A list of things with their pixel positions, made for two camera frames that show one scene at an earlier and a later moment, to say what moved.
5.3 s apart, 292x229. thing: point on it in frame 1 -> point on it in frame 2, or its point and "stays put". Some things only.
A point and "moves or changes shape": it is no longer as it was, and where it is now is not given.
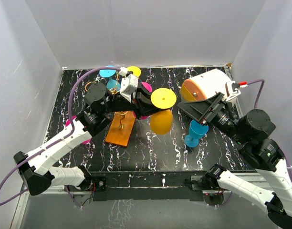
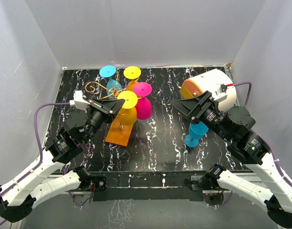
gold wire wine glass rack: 120,128 stays put
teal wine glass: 109,73 stays put
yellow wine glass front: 161,119 moves or changes shape
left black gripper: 146,106 -> 109,108
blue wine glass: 196,130 stays put
